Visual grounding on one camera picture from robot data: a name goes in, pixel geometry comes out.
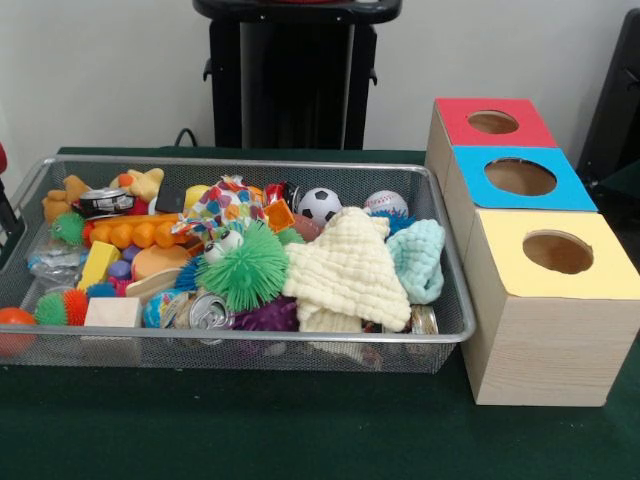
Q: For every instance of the orange bumpy toy block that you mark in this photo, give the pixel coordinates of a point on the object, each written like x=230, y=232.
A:
x=140, y=232

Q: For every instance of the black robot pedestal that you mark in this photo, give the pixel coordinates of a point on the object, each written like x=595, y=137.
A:
x=290, y=90

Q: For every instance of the plain wooden block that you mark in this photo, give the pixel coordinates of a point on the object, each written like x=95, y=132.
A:
x=112, y=312

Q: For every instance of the green spiky googly-eyed toy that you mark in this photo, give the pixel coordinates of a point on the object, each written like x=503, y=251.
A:
x=250, y=272

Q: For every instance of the crushed clear plastic bottle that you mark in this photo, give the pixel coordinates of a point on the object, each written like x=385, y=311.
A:
x=55, y=265

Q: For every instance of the cream waffle cloth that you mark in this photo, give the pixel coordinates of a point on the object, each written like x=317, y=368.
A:
x=345, y=270

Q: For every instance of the black upright panel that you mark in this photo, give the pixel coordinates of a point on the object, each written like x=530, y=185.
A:
x=615, y=100

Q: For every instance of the dark green table cloth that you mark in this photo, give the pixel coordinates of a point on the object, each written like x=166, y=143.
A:
x=250, y=425
x=622, y=177

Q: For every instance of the colourful heart-print cloth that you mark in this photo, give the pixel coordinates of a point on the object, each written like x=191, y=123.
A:
x=225, y=205

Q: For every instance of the wooden box with three holes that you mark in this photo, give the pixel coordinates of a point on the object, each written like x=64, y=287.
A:
x=550, y=350

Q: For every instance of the light blue waffle cloth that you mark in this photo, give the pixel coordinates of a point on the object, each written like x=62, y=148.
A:
x=420, y=260

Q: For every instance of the yellow wooden block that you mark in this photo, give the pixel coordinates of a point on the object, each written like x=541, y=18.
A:
x=100, y=262

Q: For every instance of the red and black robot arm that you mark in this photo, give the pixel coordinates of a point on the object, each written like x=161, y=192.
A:
x=4, y=200

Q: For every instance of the small soccer ball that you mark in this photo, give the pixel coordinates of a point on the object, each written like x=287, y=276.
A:
x=321, y=205

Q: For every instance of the small white baseball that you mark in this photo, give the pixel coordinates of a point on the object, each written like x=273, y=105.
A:
x=386, y=201

